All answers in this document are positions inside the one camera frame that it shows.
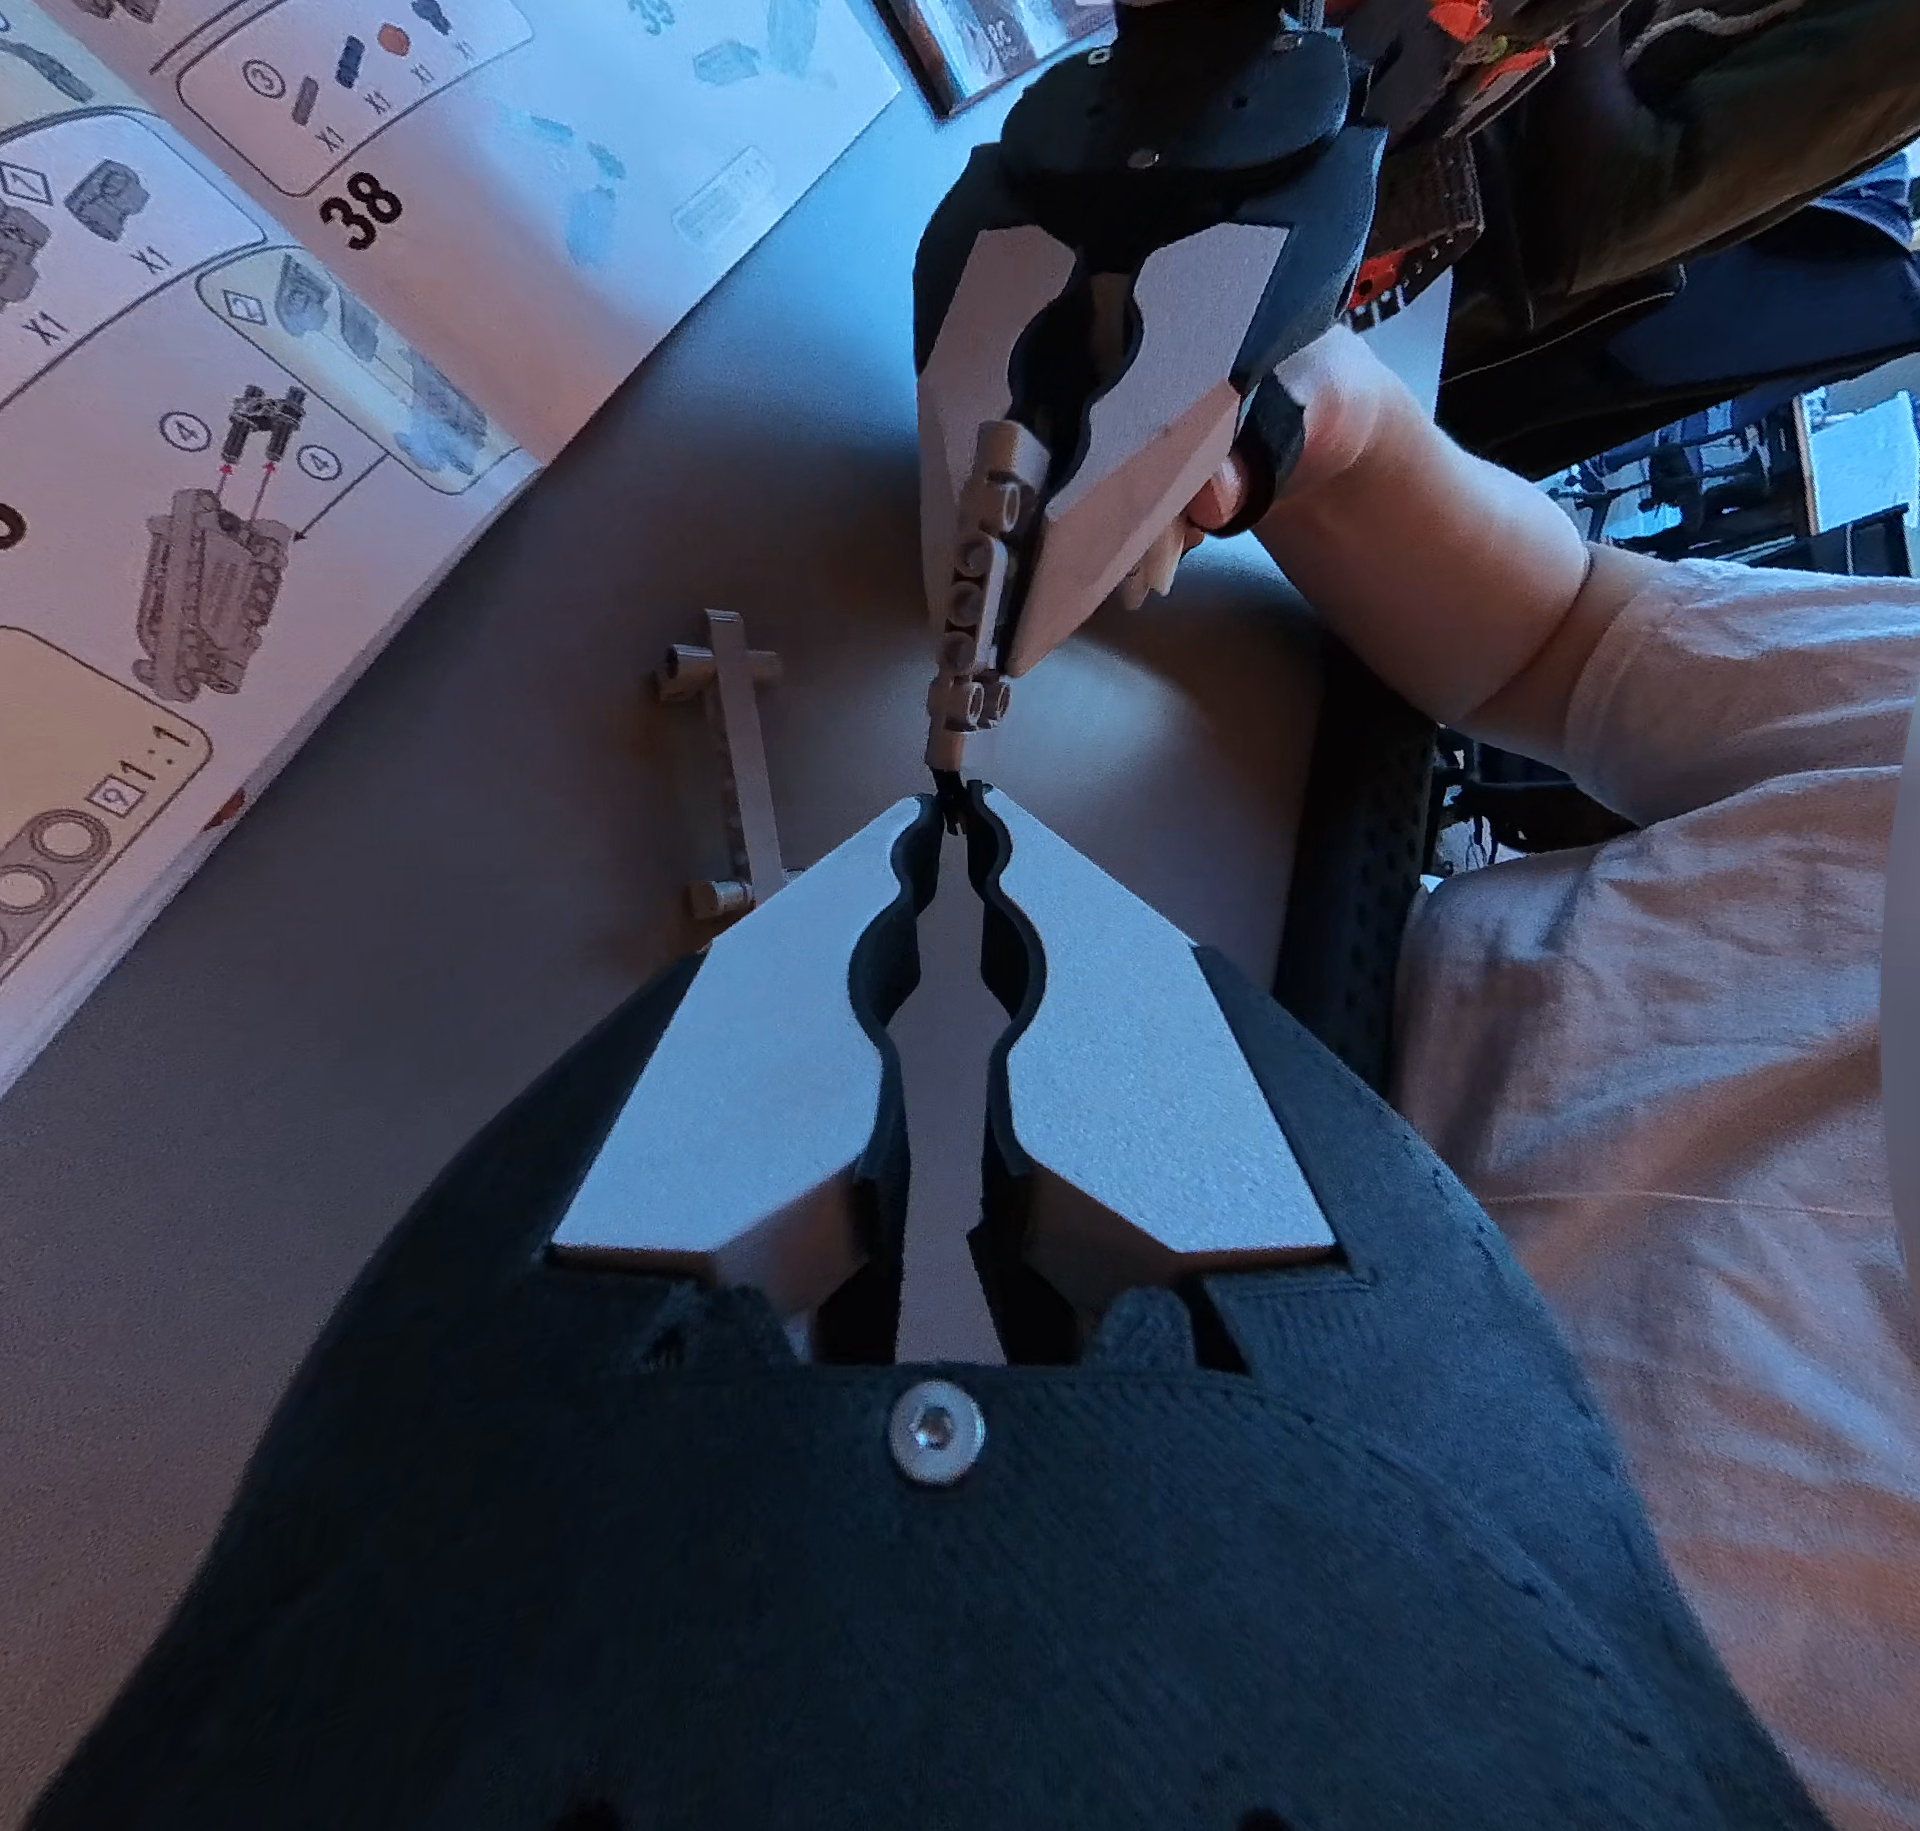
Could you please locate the person's right forearm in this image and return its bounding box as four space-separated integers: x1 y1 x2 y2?
1267 420 1644 831

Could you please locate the person's right hand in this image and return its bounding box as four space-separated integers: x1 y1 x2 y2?
1176 324 1443 542

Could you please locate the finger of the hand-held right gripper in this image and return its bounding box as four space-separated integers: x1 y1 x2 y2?
917 219 1089 647
996 219 1293 682

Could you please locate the person's white shirt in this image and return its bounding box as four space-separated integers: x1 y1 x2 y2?
1386 556 1920 1831

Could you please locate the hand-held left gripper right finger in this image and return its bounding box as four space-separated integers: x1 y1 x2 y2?
959 780 1340 1366

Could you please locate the grey building frame piece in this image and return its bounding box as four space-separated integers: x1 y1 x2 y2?
928 417 1053 774

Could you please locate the blue toy kit box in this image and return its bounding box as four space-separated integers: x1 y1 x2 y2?
830 0 1125 119

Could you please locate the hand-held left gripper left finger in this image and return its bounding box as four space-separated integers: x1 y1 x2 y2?
548 793 943 1366

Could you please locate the open instruction booklet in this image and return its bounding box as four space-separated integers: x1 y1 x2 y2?
0 0 905 1097

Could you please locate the black perforated panel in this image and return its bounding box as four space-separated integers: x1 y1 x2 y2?
1275 570 1448 1097

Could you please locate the grey long cross beam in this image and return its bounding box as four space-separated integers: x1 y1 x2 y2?
646 609 797 948

